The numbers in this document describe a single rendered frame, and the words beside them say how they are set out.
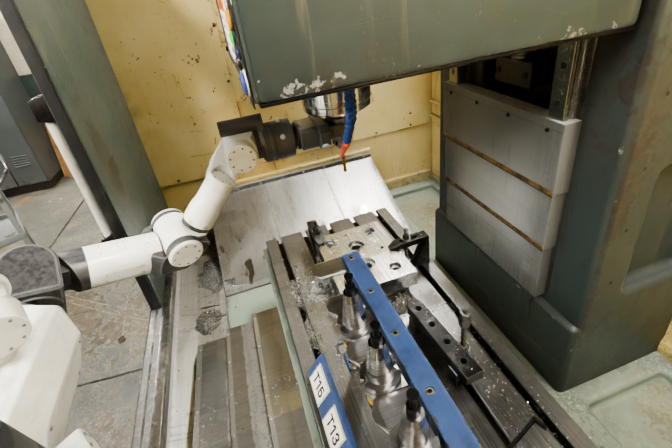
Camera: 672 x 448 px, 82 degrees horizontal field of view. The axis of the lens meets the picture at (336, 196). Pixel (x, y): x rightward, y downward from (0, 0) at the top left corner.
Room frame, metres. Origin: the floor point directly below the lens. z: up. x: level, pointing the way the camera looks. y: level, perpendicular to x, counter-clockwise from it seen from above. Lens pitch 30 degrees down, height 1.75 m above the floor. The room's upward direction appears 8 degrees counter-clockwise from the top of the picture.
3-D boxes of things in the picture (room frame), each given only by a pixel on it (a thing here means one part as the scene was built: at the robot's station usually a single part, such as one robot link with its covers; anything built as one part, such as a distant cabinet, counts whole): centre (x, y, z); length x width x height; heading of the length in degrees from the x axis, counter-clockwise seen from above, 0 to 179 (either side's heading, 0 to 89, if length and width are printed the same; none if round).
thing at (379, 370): (0.38, -0.03, 1.26); 0.04 x 0.04 x 0.07
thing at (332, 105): (0.88, -0.03, 1.55); 0.16 x 0.16 x 0.12
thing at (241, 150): (0.82, 0.17, 1.45); 0.11 x 0.11 x 0.11; 14
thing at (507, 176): (0.99, -0.46, 1.16); 0.48 x 0.05 x 0.51; 14
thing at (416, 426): (0.27, -0.05, 1.26); 0.04 x 0.04 x 0.07
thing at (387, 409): (0.32, -0.04, 1.21); 0.07 x 0.05 x 0.01; 104
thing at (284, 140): (0.86, 0.06, 1.44); 0.13 x 0.12 x 0.10; 14
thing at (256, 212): (1.52, 0.13, 0.75); 0.89 x 0.67 x 0.26; 104
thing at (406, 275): (0.96, -0.05, 0.97); 0.29 x 0.23 x 0.05; 14
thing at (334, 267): (0.64, 0.04, 1.21); 0.07 x 0.05 x 0.01; 104
